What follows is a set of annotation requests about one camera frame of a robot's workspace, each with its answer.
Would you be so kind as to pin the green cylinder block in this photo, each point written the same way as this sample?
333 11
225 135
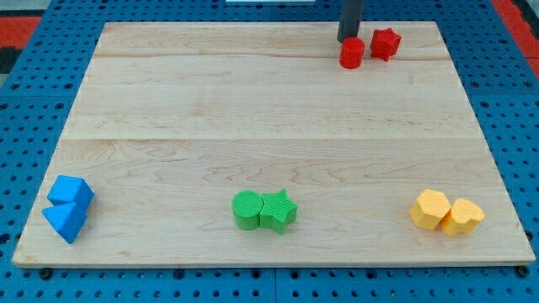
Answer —
246 207

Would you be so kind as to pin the blue cube block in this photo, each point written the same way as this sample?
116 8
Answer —
69 189

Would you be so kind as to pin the red star block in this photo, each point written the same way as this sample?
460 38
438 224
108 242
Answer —
384 44

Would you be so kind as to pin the light wooden board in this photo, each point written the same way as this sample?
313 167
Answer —
172 120

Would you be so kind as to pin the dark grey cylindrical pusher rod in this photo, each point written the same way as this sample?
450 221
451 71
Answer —
350 18

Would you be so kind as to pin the blue triangle block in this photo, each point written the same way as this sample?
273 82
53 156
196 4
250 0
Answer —
67 220

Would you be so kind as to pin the yellow heart block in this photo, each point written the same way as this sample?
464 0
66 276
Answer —
463 217

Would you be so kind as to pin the green star block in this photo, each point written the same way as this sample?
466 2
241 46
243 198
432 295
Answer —
278 211

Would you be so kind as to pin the yellow hexagon block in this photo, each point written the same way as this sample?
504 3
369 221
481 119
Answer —
428 210

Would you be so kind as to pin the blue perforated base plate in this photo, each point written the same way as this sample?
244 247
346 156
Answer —
42 84

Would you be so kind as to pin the red cylinder block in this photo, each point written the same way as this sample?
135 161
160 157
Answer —
352 51

